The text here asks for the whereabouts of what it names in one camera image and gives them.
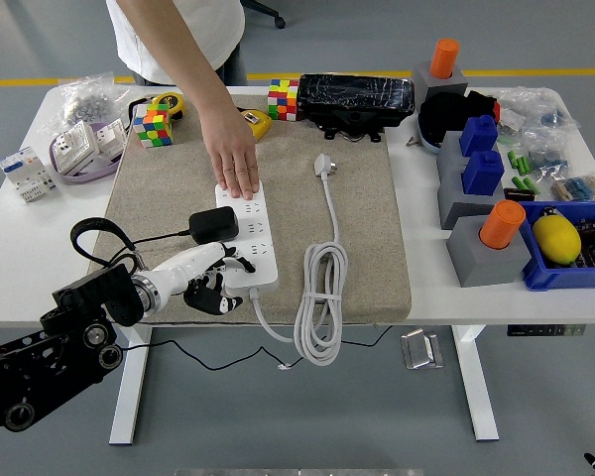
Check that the white wall socket panel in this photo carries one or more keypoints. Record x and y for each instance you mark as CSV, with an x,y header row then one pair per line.
x,y
74,146
111,139

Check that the clear bag of metal screws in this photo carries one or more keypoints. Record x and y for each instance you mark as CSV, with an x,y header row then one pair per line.
x,y
86,101

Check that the purple oval tray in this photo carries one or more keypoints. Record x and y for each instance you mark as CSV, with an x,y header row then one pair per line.
x,y
82,178

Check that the white circuit breaker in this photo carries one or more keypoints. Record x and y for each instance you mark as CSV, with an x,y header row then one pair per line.
x,y
27,173

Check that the small-tiled colourful puzzle cube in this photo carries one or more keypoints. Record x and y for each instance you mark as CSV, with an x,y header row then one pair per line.
x,y
283,99

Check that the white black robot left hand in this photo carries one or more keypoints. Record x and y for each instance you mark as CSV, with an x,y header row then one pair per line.
x,y
188,265

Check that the yellow lemon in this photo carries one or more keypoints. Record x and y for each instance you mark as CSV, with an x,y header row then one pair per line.
x,y
558,240

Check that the clear bag of blue parts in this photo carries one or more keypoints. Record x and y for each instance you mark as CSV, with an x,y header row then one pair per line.
x,y
548,156

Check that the blue block with knob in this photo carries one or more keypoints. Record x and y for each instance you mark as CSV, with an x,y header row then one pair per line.
x,y
478,136
483,173

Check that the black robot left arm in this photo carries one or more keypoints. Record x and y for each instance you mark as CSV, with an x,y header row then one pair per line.
x,y
44,357

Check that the small metal fitting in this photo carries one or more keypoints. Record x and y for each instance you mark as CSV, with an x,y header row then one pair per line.
x,y
414,142

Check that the person's right forearm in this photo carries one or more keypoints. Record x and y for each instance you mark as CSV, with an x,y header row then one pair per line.
x,y
188,64

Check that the large-tiled colourful puzzle cube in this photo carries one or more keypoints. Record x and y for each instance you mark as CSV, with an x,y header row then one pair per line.
x,y
154,126

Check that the black power adapter plug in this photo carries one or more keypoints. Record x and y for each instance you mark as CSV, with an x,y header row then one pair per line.
x,y
213,224

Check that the person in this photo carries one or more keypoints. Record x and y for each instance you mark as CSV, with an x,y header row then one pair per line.
x,y
218,27

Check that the black table control panel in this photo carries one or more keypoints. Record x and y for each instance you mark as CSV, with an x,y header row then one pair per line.
x,y
545,330

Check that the grey-brown fabric mat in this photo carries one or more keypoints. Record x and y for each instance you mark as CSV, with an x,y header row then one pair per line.
x,y
357,223

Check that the clear bag of small parts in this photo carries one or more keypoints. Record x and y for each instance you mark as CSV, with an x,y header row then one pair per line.
x,y
535,106

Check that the blue plastic bin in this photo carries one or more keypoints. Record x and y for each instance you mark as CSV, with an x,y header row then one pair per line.
x,y
565,278

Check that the silver metal bracket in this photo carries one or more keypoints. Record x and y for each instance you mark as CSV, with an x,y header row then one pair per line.
x,y
419,349

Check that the black cloth bundle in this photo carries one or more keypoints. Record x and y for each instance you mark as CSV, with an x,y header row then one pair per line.
x,y
446,111

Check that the person's right hand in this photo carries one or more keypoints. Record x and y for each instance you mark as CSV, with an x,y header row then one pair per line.
x,y
233,156

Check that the orange cylinder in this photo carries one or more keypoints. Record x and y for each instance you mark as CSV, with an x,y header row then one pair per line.
x,y
445,59
501,225

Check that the white table leg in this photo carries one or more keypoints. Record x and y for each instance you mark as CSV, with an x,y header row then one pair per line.
x,y
129,387
478,387

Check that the green battery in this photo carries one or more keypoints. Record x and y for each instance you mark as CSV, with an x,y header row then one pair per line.
x,y
518,181
532,186
512,159
520,165
526,165

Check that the clear bag of resistors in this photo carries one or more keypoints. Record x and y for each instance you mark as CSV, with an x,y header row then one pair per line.
x,y
582,188

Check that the grey stepped block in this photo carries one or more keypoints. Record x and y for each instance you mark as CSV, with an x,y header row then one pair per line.
x,y
451,198

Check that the white power strip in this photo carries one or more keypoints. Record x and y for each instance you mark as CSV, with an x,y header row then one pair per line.
x,y
258,233

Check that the grey block with round hole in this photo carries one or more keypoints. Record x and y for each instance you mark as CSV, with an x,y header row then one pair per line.
x,y
421,79
486,268

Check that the small black box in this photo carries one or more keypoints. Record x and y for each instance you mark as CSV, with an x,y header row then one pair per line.
x,y
519,194

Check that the black device in plastic wrap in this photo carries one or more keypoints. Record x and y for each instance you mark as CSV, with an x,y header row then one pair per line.
x,y
352,96

